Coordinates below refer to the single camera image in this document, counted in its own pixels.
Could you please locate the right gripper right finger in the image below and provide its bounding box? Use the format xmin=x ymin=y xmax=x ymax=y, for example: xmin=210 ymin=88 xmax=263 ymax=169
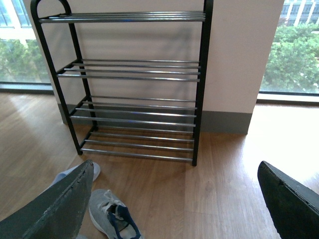
xmin=257 ymin=161 xmax=319 ymax=239

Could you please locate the grey sneaker navy collar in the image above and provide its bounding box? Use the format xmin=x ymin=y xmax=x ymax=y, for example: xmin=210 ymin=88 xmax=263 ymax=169
xmin=88 ymin=189 xmax=144 ymax=239

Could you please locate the black metal shoe rack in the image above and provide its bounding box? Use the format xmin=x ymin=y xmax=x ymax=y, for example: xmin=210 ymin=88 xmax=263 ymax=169
xmin=30 ymin=0 xmax=213 ymax=166

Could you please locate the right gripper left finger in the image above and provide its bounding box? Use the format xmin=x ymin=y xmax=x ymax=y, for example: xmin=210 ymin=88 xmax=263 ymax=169
xmin=0 ymin=160 xmax=94 ymax=239

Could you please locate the light blue slipper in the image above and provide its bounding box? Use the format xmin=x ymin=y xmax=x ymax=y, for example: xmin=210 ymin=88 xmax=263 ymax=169
xmin=44 ymin=162 xmax=101 ymax=192

